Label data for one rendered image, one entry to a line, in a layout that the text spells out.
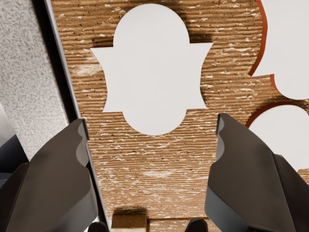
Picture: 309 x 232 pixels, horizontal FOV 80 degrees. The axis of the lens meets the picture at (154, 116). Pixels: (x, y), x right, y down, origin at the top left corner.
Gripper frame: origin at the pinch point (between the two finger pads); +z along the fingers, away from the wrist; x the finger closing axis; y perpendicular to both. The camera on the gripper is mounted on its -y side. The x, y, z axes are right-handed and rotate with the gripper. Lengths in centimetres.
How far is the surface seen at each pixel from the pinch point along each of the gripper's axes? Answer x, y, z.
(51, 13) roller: -10.3, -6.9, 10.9
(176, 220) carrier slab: 3.1, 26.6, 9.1
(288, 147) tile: 17.4, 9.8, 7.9
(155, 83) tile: 0.3, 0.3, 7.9
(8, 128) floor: -108, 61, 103
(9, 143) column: -45, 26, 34
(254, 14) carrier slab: 10.2, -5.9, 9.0
